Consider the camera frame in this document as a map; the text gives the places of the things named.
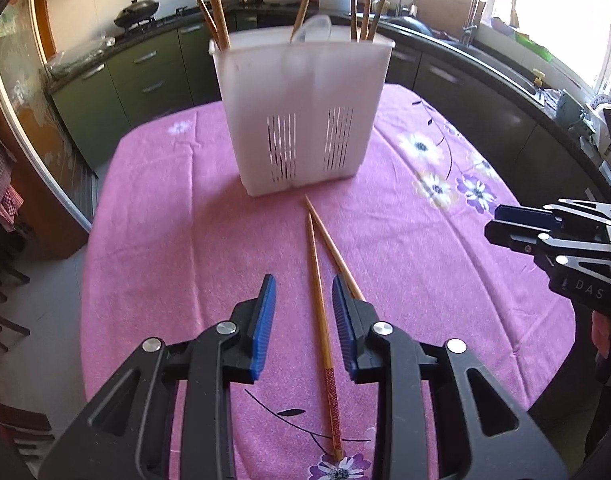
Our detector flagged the black wok with lid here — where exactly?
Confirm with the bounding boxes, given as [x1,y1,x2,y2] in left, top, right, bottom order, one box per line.
[114,0,159,29]

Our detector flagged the dark curved lower cabinets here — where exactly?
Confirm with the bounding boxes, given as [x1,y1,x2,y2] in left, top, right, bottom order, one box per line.
[378,24,611,207]

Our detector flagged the wooden chopstick pair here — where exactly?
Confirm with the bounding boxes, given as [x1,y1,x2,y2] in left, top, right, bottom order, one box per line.
[360,0,371,41]

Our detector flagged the long wooden chopstick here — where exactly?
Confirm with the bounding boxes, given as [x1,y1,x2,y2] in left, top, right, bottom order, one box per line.
[307,214,345,463]

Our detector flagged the wooden cutting board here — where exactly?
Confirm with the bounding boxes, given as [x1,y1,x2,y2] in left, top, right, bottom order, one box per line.
[414,0,471,39]

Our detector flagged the green tray on windowsill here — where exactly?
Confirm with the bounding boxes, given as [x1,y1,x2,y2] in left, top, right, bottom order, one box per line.
[515,32,553,62]

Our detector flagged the gas stove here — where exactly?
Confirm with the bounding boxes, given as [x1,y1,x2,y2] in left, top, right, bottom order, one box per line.
[121,6,202,37]

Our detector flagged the red-tipped wooden chopstick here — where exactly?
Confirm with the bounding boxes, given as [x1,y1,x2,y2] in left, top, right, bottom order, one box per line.
[196,0,221,49]

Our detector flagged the white plastic utensil holder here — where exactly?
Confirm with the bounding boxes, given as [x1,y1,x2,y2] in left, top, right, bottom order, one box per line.
[209,25,395,197]

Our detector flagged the clear plastic spoon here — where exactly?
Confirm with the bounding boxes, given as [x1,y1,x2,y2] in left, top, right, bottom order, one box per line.
[290,14,331,44]

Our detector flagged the tall steel kitchen faucet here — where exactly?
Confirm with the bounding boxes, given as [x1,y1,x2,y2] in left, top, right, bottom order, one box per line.
[461,0,480,47]

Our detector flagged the purple floral tablecloth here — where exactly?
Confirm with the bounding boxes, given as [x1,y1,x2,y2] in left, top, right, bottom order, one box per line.
[81,84,575,479]

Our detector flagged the green lower cabinets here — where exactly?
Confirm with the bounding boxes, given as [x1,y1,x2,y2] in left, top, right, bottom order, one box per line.
[50,8,267,172]

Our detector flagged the black pot in sink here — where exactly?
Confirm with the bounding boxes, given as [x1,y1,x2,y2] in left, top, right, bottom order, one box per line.
[388,15,433,37]

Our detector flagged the person's right hand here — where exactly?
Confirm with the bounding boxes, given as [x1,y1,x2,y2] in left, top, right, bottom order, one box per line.
[591,311,611,359]

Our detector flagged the teal ceramic mug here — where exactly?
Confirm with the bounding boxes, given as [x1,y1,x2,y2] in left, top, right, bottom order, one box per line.
[555,90,585,130]

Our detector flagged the plastic bag on counter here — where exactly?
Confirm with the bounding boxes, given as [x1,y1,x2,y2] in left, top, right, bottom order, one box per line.
[46,36,116,78]

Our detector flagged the sliding glass door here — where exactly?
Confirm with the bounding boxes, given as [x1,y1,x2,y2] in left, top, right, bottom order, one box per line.
[0,0,97,232]

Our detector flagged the wooden chair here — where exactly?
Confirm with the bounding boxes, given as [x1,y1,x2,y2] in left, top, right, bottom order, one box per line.
[0,403,55,479]

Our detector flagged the steel double sink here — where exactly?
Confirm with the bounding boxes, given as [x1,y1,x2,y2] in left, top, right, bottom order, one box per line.
[431,29,544,104]

